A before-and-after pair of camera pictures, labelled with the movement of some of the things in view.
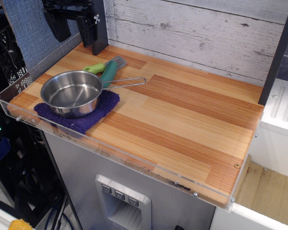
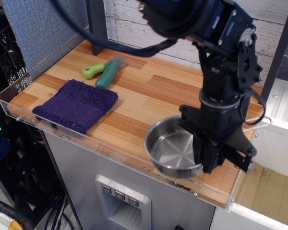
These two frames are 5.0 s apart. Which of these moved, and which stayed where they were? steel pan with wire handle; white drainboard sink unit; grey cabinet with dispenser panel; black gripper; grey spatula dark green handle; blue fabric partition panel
Moved: steel pan with wire handle; black gripper
Stayed: grey cabinet with dispenser panel; white drainboard sink unit; grey spatula dark green handle; blue fabric partition panel
